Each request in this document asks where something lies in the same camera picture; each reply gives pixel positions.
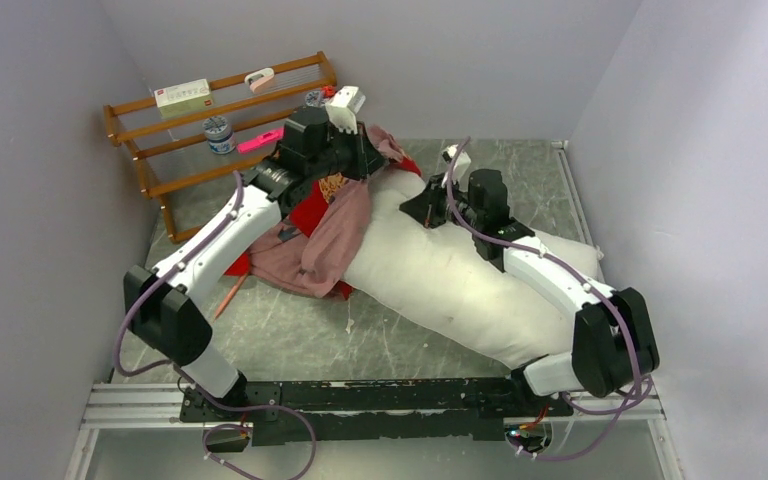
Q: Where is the white green box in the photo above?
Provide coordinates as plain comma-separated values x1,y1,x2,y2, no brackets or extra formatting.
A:
153,79,214,119

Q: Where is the blue white jar right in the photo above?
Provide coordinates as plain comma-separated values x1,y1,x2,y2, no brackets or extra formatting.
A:
304,89,328,107

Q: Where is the orange pencil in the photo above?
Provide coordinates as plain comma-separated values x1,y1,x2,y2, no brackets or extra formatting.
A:
214,273,249,320

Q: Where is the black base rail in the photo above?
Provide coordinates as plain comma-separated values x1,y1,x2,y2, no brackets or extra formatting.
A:
179,377,573,446

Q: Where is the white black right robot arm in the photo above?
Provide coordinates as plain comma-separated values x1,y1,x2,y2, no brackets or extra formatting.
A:
400,169,660,415

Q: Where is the blue white jar left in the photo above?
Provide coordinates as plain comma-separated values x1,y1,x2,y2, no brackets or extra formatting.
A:
202,115,236,155

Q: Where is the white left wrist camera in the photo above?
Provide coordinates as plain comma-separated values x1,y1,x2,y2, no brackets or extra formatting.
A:
324,86,366,134

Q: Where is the pink white tape dispenser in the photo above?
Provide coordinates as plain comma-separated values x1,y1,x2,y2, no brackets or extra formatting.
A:
244,67,275,95

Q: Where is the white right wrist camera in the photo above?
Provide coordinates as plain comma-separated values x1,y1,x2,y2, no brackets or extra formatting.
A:
441,144,472,184

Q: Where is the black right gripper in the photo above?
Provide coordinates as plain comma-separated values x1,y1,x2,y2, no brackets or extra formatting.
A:
400,174,482,233

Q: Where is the wooden shelf rack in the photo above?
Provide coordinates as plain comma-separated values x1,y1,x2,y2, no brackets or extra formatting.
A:
102,51,338,243

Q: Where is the pink red patterned pillowcase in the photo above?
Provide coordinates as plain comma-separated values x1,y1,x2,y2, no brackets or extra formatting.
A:
224,123,424,301

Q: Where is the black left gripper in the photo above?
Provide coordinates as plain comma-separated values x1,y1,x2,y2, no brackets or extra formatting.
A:
308,120,390,182

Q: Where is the aluminium frame rail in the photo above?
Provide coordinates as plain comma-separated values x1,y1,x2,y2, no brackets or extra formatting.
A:
65,380,683,480

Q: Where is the blue white jar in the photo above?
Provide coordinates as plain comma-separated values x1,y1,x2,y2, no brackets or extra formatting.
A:
202,115,236,155
304,89,328,107

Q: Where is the white pillow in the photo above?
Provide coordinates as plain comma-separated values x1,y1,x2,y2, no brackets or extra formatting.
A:
343,169,573,367

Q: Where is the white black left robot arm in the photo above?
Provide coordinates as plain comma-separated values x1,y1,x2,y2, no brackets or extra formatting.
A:
119,105,387,420

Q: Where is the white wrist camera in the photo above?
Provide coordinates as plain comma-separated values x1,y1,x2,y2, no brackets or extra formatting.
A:
441,144,472,184
324,86,366,134

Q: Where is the pink highlighter marker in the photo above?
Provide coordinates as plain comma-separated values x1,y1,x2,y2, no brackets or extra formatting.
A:
237,127,284,154

